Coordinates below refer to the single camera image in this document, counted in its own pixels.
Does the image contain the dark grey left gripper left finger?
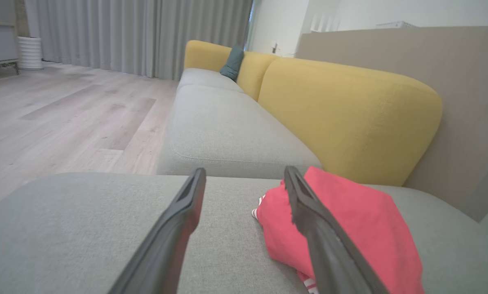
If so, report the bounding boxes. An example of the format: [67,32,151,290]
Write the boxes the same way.
[108,167,207,294]

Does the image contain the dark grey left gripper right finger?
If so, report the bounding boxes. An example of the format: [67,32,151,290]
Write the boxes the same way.
[284,165,390,294]

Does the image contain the red shorts white trim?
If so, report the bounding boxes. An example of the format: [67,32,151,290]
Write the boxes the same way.
[251,166,426,294]

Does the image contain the long grey seat cushion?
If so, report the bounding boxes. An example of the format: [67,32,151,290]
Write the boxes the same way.
[157,84,323,180]

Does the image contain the large yellow sofa backrest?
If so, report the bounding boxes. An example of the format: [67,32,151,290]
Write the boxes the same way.
[258,57,443,187]

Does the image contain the short grey seat cushion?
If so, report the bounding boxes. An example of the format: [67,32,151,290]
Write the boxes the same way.
[176,67,244,94]

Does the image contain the beige partition panel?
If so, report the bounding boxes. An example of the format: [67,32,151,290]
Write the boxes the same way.
[295,27,488,223]

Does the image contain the teal throw pillow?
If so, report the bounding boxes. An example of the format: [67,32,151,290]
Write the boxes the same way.
[220,44,245,82]

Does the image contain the narrow yellow sofa backrest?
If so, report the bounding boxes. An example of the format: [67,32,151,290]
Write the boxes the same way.
[236,51,278,101]

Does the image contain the yellow sofa end cushion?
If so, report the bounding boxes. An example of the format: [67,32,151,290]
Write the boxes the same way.
[184,40,232,73]

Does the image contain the grey pleated curtain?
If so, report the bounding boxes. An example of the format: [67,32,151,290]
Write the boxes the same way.
[23,0,253,81]

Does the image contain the white ribbed planter pot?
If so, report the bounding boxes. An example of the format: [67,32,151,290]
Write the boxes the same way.
[17,36,44,71]

